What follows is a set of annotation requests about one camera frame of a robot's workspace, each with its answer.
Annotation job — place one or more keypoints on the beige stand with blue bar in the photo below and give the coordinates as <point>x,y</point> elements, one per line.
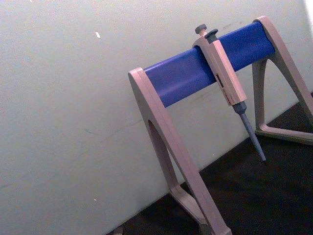
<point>181,78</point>

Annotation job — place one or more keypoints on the beige pipette with grey tip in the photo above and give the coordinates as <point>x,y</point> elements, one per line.
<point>226,73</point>

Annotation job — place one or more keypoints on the black table cloth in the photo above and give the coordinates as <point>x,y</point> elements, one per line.
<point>256,195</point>

